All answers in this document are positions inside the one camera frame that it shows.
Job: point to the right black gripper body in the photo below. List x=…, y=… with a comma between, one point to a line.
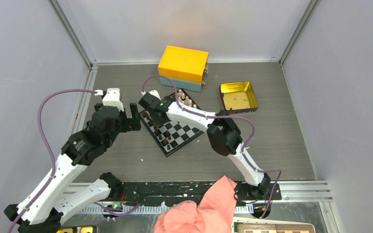
x=156, y=122

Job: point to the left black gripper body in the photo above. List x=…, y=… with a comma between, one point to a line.
x=125, y=124

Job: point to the black white chess board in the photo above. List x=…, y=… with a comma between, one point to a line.
x=181, y=134

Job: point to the gold tin tray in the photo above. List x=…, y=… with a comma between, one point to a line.
x=238, y=97

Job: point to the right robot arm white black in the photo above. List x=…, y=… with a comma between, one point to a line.
x=223, y=133

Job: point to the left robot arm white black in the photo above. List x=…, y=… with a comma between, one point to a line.
x=45, y=210

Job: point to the wooden chess board box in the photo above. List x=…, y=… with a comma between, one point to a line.
x=275, y=228

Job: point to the yellow and teal box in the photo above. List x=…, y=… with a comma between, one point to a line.
x=185, y=67

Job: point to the gold tin at bottom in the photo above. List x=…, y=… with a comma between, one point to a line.
x=79, y=229

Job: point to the pink cloth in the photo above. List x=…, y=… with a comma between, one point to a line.
x=214, y=213

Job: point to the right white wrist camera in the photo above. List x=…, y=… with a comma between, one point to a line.
x=153, y=93

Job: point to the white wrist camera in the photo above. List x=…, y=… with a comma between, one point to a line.
x=153, y=93
x=111, y=97

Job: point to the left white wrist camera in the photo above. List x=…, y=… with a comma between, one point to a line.
x=111, y=97

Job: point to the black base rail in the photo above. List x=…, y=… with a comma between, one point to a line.
x=171, y=193

